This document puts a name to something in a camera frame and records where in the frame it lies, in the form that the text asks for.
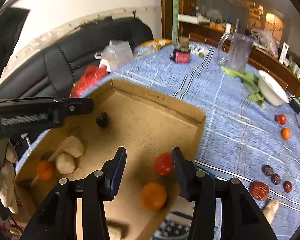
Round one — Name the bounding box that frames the pink box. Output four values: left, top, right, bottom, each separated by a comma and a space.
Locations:
170, 51, 191, 63

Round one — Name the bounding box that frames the person's left hand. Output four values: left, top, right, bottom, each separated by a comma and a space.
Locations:
0, 141, 19, 214

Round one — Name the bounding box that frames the small glass jar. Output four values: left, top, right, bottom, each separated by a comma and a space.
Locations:
174, 37, 190, 53

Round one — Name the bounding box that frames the black leather sofa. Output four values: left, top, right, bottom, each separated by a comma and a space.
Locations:
0, 17, 154, 100

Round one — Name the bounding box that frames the white small box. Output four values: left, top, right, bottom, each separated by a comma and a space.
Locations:
289, 56, 300, 79

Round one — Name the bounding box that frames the clear plastic bag with goods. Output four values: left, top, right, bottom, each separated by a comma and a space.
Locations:
251, 29, 280, 55

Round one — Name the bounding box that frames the black power adapter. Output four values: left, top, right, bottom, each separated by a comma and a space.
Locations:
289, 97, 300, 113

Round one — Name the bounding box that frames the dark purple passion fruit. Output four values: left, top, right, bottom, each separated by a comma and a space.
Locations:
96, 111, 109, 128

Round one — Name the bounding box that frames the large red date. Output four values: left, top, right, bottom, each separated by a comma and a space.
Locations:
249, 181, 270, 201

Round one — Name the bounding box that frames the clear plastic pitcher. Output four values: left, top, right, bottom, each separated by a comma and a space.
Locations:
217, 32, 255, 72

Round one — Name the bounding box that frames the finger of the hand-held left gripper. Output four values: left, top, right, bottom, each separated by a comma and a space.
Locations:
49, 97, 94, 127

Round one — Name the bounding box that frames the red plastic bag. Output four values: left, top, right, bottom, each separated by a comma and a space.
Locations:
70, 65, 108, 98

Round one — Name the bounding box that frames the crumpled clear plastic bag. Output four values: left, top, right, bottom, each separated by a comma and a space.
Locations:
100, 40, 135, 73

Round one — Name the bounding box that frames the blue checked tablecloth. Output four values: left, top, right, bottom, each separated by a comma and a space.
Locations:
15, 40, 300, 240

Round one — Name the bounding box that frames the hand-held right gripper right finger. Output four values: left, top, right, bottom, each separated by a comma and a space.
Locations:
171, 147, 278, 240

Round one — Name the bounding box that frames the wooden counter cabinet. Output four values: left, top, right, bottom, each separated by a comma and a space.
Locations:
161, 0, 300, 98

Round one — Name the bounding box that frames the yellow snack packet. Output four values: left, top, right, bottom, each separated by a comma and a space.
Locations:
140, 38, 173, 55

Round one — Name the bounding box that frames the brown cardboard box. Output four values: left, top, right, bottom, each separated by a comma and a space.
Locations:
14, 79, 207, 240

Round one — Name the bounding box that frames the green bok choy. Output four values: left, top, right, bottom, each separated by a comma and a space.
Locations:
220, 66, 265, 108

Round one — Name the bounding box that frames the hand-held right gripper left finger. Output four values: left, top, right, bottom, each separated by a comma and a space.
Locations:
20, 147, 127, 240

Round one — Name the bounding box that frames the red tomato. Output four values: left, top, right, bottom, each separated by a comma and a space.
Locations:
154, 153, 175, 176
275, 114, 287, 126

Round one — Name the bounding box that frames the white bowl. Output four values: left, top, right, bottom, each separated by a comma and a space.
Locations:
257, 69, 290, 107

